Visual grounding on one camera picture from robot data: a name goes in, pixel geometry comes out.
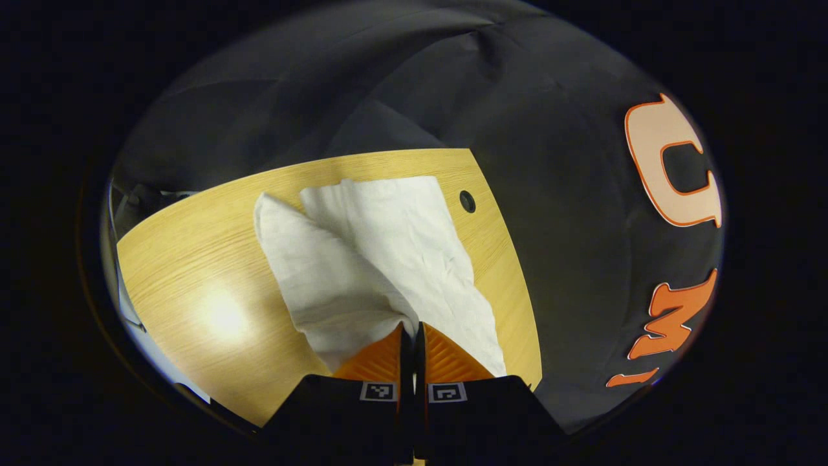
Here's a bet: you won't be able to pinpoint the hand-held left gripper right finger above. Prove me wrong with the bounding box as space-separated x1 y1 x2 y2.
414 321 571 464

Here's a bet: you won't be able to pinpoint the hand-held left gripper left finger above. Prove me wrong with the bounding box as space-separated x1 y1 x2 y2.
257 322 415 464

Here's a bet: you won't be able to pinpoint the white jeans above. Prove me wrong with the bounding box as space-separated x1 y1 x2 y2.
253 175 509 379

